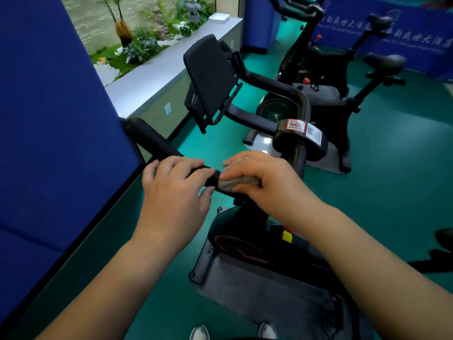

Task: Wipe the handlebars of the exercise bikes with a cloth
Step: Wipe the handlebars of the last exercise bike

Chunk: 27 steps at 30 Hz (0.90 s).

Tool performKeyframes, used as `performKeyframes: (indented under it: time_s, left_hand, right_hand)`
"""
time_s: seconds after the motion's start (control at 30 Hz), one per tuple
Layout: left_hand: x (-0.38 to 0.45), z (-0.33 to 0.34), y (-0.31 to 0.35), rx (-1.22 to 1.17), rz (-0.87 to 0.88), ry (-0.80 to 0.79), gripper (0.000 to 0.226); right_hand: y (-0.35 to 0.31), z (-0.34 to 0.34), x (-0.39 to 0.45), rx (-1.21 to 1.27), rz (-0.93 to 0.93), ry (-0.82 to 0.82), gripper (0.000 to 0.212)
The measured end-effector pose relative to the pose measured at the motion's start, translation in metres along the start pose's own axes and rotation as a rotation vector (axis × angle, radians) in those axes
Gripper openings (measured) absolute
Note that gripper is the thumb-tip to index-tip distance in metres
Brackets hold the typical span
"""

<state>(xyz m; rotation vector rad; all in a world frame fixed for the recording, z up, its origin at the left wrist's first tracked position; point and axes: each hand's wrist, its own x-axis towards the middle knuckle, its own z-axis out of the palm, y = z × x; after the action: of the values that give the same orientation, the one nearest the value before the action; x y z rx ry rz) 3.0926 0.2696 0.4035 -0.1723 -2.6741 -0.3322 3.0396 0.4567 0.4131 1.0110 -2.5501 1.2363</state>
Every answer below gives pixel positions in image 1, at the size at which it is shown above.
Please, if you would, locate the person's right hand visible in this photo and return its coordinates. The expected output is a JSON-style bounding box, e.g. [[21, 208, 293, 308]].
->
[[220, 150, 336, 232]]

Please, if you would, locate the person's left hand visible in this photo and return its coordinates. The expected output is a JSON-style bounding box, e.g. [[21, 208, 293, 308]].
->
[[131, 155, 217, 253]]

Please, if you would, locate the grey cleaning cloth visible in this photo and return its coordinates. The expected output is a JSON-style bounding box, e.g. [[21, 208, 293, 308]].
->
[[218, 157, 262, 193]]

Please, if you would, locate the person's right forearm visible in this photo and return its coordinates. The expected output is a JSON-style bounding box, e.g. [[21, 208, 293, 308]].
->
[[306, 205, 453, 340]]

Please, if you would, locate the person's left forearm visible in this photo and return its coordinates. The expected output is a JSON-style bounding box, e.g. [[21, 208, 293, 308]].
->
[[35, 238, 185, 340]]

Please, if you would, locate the white sneaker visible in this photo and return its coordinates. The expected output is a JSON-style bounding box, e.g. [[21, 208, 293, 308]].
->
[[257, 322, 278, 340], [189, 324, 210, 340]]

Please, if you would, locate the long cabinet with grey top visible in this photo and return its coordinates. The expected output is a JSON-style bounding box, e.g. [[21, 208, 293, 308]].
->
[[106, 17, 245, 163]]

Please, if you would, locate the black tablet holder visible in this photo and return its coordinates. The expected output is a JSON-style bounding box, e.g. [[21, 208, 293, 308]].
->
[[183, 34, 280, 137]]

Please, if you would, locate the green moss mat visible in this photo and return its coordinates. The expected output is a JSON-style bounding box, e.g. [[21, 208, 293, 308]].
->
[[90, 17, 199, 81]]

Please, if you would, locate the variegated leaf plant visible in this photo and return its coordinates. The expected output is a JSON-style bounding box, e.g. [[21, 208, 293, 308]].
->
[[122, 27, 160, 64]]

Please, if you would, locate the blue hotel banner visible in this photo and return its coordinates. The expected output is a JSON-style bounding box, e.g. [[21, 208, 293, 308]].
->
[[313, 0, 381, 53]]

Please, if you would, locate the grey stacked rock ornament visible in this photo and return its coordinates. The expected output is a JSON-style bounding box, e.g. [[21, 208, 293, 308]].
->
[[152, 7, 171, 41]]

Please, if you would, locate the tall thin stemmed fern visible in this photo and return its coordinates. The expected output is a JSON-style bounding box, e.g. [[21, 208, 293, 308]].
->
[[97, 0, 134, 47]]

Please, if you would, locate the slim green fern plant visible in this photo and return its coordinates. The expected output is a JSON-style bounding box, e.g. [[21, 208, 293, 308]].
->
[[141, 0, 167, 29]]

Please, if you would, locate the large bushy fern plant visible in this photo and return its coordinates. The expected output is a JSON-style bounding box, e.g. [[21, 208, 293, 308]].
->
[[175, 0, 215, 26]]

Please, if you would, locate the grey stone pagoda lantern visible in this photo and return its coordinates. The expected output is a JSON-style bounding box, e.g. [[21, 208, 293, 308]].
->
[[186, 0, 201, 24]]

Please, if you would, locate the blue wall pad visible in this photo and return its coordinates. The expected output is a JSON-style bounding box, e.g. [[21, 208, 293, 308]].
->
[[242, 0, 282, 54], [0, 0, 143, 326]]

